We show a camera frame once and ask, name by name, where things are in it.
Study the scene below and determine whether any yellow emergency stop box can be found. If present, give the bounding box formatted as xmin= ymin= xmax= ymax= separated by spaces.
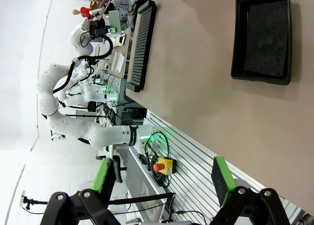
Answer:
xmin=153 ymin=157 xmax=177 ymax=175

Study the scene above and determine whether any black slotted PCB rack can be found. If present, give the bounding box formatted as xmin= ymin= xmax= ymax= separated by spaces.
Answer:
xmin=125 ymin=0 xmax=157 ymax=93

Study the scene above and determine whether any black coiled cable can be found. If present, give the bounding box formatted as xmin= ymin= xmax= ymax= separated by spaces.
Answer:
xmin=143 ymin=131 xmax=172 ymax=188

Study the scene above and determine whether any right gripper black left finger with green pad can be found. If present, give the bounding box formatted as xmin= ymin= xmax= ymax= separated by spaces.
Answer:
xmin=40 ymin=157 xmax=121 ymax=225

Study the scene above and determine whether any person in red shirt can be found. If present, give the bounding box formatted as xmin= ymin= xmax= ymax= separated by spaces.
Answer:
xmin=72 ymin=6 xmax=96 ymax=20

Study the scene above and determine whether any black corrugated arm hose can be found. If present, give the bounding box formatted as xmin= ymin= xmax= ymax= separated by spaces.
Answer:
xmin=52 ymin=35 xmax=114 ymax=95

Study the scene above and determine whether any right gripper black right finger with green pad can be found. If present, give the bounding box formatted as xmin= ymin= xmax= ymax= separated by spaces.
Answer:
xmin=209 ymin=156 xmax=291 ymax=225

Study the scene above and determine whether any brown background table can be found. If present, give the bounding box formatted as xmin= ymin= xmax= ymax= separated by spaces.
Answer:
xmin=107 ymin=26 xmax=132 ymax=79

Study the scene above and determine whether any white wire dish rack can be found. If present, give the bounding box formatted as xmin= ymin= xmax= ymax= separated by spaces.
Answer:
xmin=111 ymin=51 xmax=125 ymax=73

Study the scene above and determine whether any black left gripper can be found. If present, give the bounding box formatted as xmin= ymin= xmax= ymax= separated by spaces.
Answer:
xmin=88 ymin=19 xmax=110 ymax=38

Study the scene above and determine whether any black plastic tray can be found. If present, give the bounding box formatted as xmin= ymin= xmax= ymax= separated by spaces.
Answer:
xmin=230 ymin=0 xmax=292 ymax=85

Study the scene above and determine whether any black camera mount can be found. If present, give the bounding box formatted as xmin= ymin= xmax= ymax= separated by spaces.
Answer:
xmin=19 ymin=190 xmax=49 ymax=211

